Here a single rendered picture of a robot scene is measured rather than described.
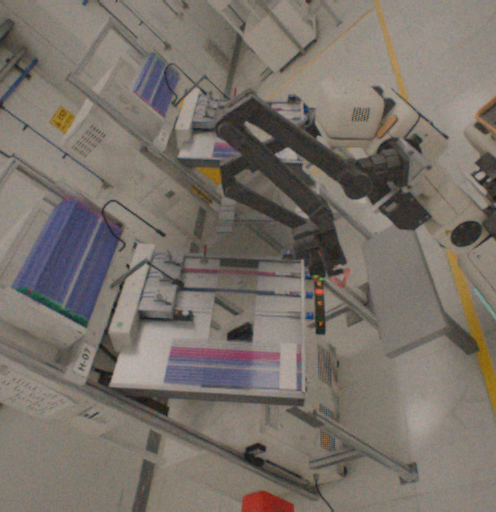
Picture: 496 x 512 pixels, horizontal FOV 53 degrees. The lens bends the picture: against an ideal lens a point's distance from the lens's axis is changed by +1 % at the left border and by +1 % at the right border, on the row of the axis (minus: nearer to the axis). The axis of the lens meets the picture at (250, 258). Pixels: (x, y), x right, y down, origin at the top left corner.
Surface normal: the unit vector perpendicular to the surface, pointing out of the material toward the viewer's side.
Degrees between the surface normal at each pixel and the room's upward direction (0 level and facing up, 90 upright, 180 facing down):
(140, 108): 90
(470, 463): 0
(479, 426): 0
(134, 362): 44
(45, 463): 90
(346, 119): 90
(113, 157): 90
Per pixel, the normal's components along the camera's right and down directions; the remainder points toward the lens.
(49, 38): -0.07, 0.72
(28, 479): 0.71, -0.45
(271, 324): 0.00, -0.70
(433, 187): 0.11, 0.58
